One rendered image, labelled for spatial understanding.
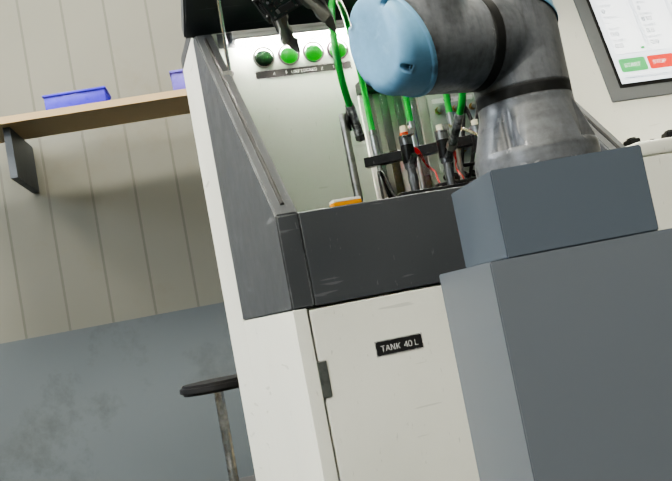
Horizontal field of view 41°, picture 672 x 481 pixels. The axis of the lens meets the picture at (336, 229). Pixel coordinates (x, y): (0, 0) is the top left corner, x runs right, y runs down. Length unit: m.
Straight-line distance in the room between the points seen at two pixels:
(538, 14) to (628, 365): 0.42
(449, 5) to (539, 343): 0.38
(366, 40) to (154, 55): 3.53
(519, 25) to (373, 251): 0.58
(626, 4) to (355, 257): 1.01
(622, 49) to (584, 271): 1.21
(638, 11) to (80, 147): 2.93
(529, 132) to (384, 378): 0.61
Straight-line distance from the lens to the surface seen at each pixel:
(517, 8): 1.10
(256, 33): 2.11
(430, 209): 1.57
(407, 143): 1.84
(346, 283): 1.51
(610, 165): 1.06
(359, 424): 1.52
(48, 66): 4.58
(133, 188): 4.40
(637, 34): 2.20
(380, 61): 1.02
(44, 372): 4.40
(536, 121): 1.06
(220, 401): 3.66
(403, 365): 1.53
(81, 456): 4.40
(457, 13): 1.03
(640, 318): 1.02
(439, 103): 2.21
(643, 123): 2.08
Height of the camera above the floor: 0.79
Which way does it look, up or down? 5 degrees up
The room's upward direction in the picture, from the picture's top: 11 degrees counter-clockwise
